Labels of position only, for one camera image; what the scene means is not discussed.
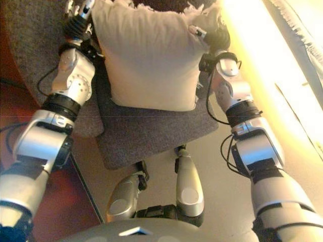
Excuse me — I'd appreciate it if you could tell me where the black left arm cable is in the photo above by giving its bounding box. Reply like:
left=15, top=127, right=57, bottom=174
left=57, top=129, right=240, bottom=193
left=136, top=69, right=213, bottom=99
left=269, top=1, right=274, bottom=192
left=36, top=67, right=61, bottom=96

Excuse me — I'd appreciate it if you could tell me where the brown wooden cabinet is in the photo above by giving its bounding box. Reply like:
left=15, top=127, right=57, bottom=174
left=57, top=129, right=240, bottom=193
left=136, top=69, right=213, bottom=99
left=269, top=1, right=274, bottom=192
left=0, top=17, right=104, bottom=242

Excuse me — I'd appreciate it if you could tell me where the bed with white bedding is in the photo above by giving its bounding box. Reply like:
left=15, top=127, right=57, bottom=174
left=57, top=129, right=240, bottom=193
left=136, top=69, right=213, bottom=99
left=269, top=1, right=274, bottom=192
left=262, top=0, right=323, bottom=98

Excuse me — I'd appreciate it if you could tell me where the silver robot leg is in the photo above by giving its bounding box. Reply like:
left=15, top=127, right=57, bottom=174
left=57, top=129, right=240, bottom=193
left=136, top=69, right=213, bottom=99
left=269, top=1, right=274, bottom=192
left=105, top=161, right=150, bottom=224
left=174, top=145, right=205, bottom=218

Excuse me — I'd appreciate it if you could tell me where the silver left robot leg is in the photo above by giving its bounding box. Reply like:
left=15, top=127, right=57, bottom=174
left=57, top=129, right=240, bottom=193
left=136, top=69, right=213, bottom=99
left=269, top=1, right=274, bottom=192
left=105, top=161, right=150, bottom=224

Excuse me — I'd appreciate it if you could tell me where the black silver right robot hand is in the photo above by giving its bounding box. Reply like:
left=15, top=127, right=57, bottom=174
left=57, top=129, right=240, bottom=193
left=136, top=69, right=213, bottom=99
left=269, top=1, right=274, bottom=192
left=188, top=24, right=231, bottom=53

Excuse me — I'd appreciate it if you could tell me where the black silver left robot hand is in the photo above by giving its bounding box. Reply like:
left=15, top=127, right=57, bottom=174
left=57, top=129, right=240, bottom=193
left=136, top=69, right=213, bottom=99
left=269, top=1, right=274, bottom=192
left=62, top=0, right=96, bottom=42

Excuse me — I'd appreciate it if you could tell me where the grey fabric armchair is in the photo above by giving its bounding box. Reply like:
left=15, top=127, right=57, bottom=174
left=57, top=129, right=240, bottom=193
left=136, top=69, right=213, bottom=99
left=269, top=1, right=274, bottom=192
left=7, top=0, right=220, bottom=171

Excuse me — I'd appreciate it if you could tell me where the grey robot torso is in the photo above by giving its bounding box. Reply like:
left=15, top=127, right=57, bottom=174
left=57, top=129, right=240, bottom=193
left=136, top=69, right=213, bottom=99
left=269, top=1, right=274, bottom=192
left=58, top=204, right=256, bottom=242

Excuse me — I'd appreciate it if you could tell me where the white fringed cushion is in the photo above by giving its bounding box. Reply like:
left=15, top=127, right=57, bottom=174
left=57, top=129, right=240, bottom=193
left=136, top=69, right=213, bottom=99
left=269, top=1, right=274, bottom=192
left=91, top=0, right=223, bottom=112

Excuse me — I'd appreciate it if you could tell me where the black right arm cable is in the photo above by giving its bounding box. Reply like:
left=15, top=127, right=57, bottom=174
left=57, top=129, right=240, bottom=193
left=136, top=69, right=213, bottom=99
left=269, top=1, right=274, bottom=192
left=205, top=73, right=231, bottom=126

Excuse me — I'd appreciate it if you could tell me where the silver right robot leg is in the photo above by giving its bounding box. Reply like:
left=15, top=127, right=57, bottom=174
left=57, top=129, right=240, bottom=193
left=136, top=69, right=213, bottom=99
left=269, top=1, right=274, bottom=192
left=174, top=145, right=205, bottom=218

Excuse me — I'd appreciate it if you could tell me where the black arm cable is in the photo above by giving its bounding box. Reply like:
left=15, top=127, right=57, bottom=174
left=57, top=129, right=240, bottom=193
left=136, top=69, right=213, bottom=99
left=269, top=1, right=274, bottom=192
left=205, top=73, right=231, bottom=126
left=36, top=67, right=61, bottom=96

